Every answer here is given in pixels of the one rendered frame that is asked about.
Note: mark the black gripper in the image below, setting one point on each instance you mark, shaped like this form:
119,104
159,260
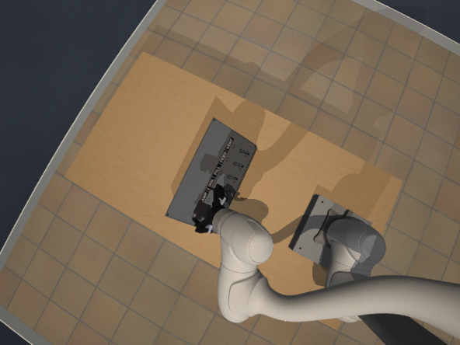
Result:
217,205

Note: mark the grey switch panel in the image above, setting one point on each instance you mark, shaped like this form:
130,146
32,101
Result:
219,159

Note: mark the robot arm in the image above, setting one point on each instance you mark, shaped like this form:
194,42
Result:
244,292

